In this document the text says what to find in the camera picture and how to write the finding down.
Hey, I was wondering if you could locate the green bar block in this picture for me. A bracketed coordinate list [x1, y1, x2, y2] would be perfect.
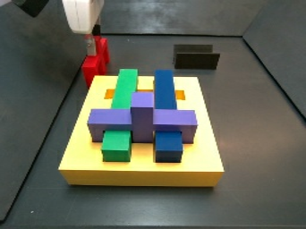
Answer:
[102, 69, 138, 162]

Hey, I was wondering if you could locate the yellow base board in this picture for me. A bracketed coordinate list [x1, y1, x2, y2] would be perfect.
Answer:
[59, 76, 223, 187]

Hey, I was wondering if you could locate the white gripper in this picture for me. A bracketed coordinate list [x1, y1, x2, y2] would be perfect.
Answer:
[63, 0, 104, 56]

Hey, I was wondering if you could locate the red cross-shaped block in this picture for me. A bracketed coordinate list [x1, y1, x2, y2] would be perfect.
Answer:
[82, 36, 110, 87]

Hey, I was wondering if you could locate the black angle bracket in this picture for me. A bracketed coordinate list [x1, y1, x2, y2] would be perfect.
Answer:
[174, 44, 221, 70]

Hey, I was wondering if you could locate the blue bar block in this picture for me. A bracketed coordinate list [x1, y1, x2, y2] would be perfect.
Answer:
[154, 70, 183, 163]

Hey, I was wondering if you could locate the purple cross-shaped block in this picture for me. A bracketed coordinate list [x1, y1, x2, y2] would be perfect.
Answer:
[87, 92, 198, 144]

